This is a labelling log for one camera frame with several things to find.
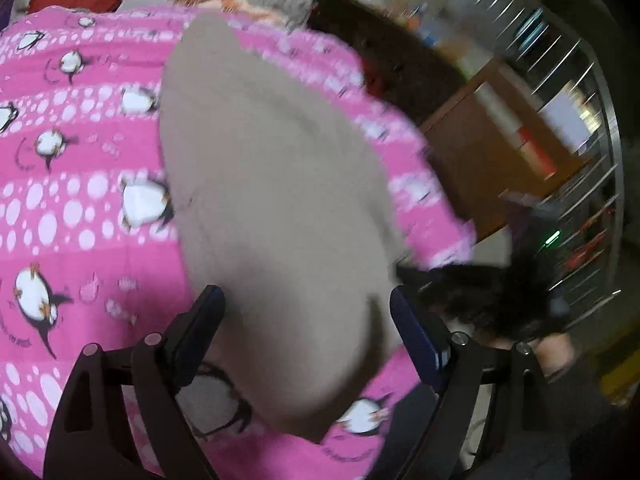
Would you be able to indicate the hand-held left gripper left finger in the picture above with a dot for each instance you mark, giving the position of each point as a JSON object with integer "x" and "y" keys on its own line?
{"x": 197, "y": 340}

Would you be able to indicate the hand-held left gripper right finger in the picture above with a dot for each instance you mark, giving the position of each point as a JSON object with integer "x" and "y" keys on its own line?
{"x": 417, "y": 340}

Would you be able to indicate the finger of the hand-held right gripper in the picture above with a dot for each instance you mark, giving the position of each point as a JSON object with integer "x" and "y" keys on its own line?
{"x": 417, "y": 276}

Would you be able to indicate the beige sweatshirt with ribbed cuff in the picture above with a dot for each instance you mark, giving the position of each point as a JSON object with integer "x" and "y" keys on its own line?
{"x": 270, "y": 185}

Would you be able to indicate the person's right forearm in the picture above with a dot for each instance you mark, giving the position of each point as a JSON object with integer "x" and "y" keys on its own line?
{"x": 557, "y": 355}

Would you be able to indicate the wooden cabinet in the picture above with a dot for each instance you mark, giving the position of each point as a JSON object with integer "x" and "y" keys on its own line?
{"x": 480, "y": 160}

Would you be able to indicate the pink penguin print blanket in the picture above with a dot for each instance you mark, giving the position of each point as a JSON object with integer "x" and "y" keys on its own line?
{"x": 75, "y": 210}

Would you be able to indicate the metal rack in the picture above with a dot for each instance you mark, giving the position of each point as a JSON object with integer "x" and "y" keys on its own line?
{"x": 590, "y": 110}

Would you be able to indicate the colourful small clutter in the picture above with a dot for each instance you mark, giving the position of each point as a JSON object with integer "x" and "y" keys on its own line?
{"x": 440, "y": 35}

